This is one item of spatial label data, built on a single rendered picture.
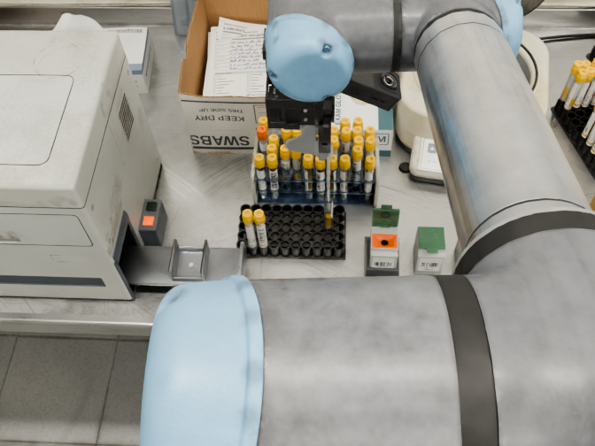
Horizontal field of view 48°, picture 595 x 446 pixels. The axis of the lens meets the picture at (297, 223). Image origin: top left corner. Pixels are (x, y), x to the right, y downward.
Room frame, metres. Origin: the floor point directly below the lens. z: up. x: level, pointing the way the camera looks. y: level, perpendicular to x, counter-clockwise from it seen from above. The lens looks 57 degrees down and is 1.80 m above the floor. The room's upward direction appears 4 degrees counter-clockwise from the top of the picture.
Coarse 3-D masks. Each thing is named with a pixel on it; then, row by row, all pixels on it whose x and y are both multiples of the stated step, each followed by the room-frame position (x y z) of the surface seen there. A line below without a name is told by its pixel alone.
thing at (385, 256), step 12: (372, 228) 0.54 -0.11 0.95; (384, 228) 0.54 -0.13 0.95; (396, 228) 0.54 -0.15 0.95; (372, 240) 0.52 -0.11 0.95; (384, 240) 0.52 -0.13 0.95; (396, 240) 0.52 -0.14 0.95; (372, 252) 0.50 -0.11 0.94; (384, 252) 0.50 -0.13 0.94; (396, 252) 0.50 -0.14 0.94; (372, 264) 0.50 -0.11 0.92; (384, 264) 0.49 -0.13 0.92; (396, 264) 0.49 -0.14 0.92
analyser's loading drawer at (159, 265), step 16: (176, 240) 0.55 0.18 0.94; (128, 256) 0.54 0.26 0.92; (144, 256) 0.54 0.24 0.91; (160, 256) 0.54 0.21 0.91; (176, 256) 0.53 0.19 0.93; (192, 256) 0.53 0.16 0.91; (208, 256) 0.53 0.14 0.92; (224, 256) 0.53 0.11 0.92; (240, 256) 0.52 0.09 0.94; (128, 272) 0.51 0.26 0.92; (144, 272) 0.51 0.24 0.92; (160, 272) 0.51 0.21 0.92; (176, 272) 0.51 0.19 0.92; (192, 272) 0.51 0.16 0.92; (208, 272) 0.50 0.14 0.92; (224, 272) 0.50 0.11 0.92; (240, 272) 0.49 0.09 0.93
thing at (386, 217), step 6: (384, 204) 0.55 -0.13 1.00; (390, 204) 0.55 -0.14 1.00; (378, 210) 0.55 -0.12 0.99; (384, 210) 0.55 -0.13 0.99; (390, 210) 0.54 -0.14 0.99; (396, 210) 0.54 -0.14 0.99; (378, 216) 0.55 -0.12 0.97; (384, 216) 0.54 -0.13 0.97; (390, 216) 0.54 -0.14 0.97; (396, 216) 0.54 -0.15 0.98; (372, 222) 0.54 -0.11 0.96; (378, 222) 0.54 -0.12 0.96; (384, 222) 0.54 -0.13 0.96; (390, 222) 0.54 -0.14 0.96; (396, 222) 0.54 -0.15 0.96
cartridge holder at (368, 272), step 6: (366, 240) 0.56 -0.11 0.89; (366, 246) 0.55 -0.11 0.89; (366, 252) 0.53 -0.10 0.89; (366, 258) 0.52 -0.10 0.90; (366, 264) 0.51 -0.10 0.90; (366, 270) 0.49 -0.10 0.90; (372, 270) 0.49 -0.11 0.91; (378, 270) 0.49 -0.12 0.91; (384, 270) 0.49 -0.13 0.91; (390, 270) 0.49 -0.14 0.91; (396, 270) 0.49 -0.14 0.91; (366, 276) 0.49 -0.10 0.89
